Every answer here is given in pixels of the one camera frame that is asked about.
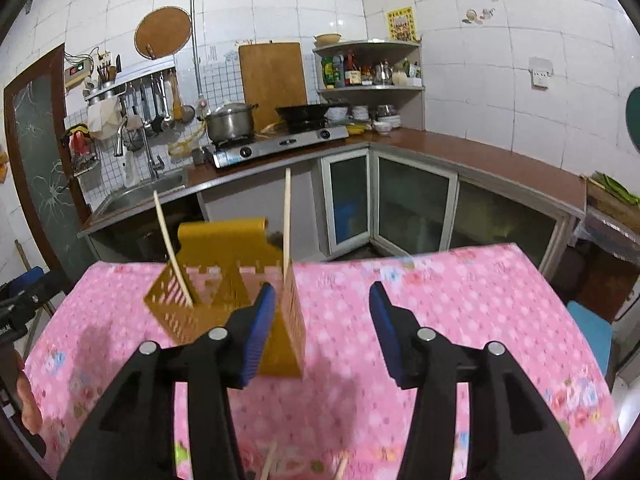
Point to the steel cooking pot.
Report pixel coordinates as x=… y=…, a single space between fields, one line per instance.
x=230 y=121

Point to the yellow plastic utensil holder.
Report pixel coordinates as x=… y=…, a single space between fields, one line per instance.
x=220 y=267

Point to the yellow wall poster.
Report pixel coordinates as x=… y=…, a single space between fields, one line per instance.
x=401 y=24

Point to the white wall socket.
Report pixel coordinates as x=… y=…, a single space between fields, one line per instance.
x=540 y=71

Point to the corner shelf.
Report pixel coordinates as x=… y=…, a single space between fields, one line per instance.
x=390 y=72

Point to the wooden cutting board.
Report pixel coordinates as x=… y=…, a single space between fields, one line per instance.
x=272 y=76

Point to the black wok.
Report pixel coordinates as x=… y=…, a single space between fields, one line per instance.
x=302 y=118

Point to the steel faucet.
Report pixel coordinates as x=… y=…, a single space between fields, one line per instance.
x=150 y=150

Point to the pink floral tablecloth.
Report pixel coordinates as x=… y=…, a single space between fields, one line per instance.
x=345 y=408

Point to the dark wooden door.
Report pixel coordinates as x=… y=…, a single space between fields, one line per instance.
x=50 y=196

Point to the steel sink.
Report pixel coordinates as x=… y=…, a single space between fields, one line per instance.
x=130 y=197

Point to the steel gas stove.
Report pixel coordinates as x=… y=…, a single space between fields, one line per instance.
x=237 y=153

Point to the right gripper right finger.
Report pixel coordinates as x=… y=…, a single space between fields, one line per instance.
x=513 y=433

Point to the wooden chopstick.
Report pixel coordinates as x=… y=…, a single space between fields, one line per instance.
x=341 y=467
x=287 y=202
x=170 y=251
x=266 y=466

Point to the kitchen counter with cabinets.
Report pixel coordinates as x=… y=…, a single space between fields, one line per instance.
x=408 y=193

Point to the green round board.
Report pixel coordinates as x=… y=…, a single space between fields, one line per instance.
x=632 y=117

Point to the hanging utensil rack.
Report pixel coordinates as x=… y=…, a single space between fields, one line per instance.
x=149 y=95

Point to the blue stool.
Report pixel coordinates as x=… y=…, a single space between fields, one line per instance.
x=598 y=334

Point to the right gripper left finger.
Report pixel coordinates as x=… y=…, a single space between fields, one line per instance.
x=130 y=432

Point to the round woven lid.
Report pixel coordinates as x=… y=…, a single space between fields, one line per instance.
x=162 y=32

